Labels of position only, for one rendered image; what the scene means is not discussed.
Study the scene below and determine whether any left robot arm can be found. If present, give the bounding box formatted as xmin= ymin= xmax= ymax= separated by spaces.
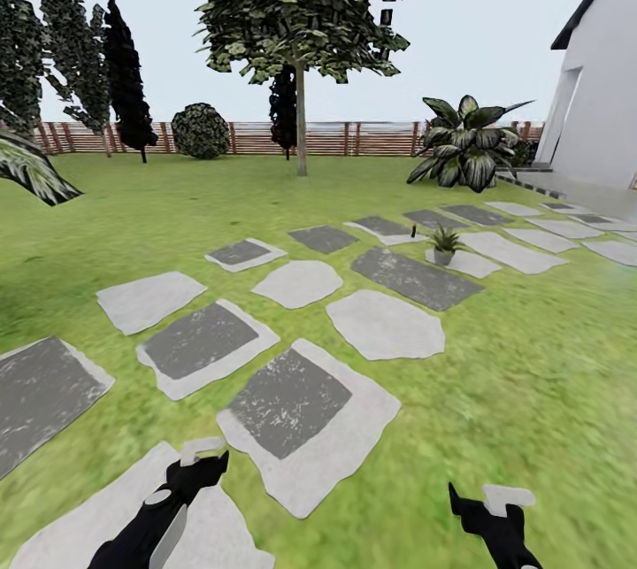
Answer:
xmin=87 ymin=436 xmax=229 ymax=569

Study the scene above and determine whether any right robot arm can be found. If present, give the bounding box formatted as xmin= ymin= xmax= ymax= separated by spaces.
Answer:
xmin=449 ymin=482 xmax=542 ymax=569

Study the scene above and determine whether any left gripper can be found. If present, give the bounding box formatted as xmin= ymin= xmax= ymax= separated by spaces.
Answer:
xmin=167 ymin=450 xmax=229 ymax=495

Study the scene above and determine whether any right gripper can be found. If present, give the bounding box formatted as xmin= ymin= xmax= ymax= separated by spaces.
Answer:
xmin=449 ymin=482 xmax=525 ymax=555

